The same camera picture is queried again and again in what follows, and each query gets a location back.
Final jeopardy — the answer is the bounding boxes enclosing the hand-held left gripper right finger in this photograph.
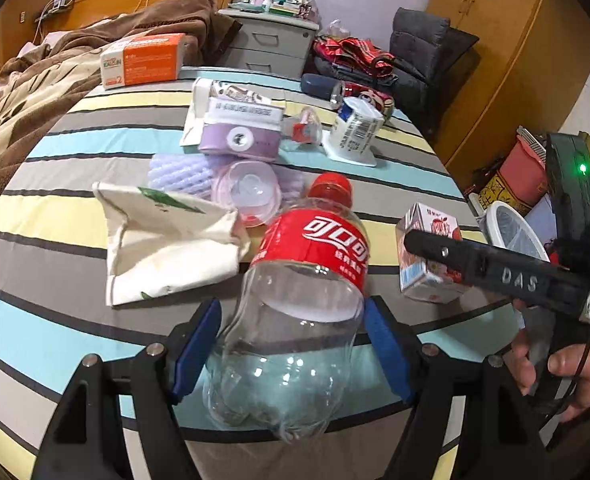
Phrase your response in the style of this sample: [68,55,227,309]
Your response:
[362,296,558,480]

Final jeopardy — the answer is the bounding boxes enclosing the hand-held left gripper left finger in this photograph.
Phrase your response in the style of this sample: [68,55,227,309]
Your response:
[32,297,223,480]

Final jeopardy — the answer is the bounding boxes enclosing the orange and white box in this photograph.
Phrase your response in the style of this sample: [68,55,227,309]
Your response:
[100,33,187,91]

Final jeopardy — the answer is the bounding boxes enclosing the purple foam fruit net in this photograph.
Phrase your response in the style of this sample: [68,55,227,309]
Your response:
[147,152,221,198]

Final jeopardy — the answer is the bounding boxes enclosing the striped tablecloth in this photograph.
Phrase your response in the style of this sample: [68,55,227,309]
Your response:
[0,65,526,480]

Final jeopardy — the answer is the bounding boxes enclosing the yellow patterned box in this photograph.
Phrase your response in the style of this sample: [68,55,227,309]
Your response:
[477,170,530,216]

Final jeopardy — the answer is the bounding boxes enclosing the power strip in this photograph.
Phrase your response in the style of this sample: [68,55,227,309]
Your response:
[38,0,76,23]

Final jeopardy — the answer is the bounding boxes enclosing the white instant noodle cup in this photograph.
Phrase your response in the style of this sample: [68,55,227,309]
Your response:
[322,97,388,167]

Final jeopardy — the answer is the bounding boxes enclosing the white trash bin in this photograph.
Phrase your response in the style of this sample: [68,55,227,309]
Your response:
[485,201,550,263]

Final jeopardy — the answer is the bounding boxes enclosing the yellow wooden wardrobe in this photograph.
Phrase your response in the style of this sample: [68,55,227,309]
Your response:
[425,0,590,171]

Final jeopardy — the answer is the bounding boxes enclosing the black chair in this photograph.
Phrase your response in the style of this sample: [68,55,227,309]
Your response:
[315,25,480,126]

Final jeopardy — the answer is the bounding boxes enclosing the clear wrapper with red print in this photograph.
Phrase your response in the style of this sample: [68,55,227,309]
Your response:
[282,106,323,143]

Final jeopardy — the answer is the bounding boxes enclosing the patterned white paper bag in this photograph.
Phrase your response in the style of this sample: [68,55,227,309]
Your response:
[179,78,276,147]

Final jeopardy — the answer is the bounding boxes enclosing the red plaid clothes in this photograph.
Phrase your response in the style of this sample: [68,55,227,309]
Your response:
[312,35,398,78]

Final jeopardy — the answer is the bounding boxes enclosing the person's right hand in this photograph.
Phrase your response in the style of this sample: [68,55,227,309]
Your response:
[511,327,590,423]

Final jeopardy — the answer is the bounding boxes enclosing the clear red-label plastic bottle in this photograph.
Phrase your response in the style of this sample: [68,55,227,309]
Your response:
[202,172,371,443]

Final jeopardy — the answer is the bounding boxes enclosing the small apple print carton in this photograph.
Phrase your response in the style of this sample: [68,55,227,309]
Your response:
[395,202,470,303]

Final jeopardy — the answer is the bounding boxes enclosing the dark blue pouch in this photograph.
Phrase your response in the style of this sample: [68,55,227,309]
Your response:
[301,74,343,97]

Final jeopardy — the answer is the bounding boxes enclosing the grey cushion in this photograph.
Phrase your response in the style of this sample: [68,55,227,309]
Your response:
[389,7,450,78]

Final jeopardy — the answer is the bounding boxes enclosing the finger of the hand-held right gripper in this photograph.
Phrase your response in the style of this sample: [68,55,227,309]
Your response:
[404,229,590,331]

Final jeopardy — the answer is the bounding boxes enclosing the clutter of small bottles boxes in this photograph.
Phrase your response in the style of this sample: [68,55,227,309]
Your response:
[232,0,321,21]

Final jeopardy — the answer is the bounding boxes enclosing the pink plastic bucket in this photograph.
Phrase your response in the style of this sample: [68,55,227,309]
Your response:
[497,137,548,206]

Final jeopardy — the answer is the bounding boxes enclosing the brown blanket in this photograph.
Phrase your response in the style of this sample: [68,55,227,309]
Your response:
[0,0,241,241]

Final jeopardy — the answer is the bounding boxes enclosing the white leaf print bag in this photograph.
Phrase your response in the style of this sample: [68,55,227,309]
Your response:
[92,181,251,307]

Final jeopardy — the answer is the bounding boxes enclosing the grey nightstand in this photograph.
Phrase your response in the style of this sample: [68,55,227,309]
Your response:
[217,5,321,78]

